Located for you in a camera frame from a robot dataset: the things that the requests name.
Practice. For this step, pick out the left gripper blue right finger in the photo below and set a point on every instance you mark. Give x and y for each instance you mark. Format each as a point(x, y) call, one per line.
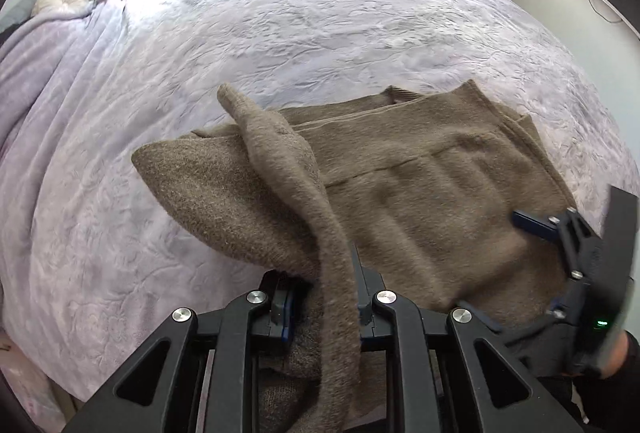
point(366, 315)

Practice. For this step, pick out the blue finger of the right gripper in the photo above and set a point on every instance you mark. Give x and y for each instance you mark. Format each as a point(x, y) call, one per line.
point(545, 228)
point(494, 326)

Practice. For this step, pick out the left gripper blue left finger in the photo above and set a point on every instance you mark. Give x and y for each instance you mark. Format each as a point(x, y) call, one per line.
point(287, 297)

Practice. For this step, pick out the brown knit sweater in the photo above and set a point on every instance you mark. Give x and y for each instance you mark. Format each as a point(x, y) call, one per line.
point(419, 188)

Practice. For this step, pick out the person's right hand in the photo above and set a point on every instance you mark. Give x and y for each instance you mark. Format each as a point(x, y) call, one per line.
point(616, 355)

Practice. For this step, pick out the lavender embossed bedspread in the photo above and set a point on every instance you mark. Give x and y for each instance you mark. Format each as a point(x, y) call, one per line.
point(90, 262)

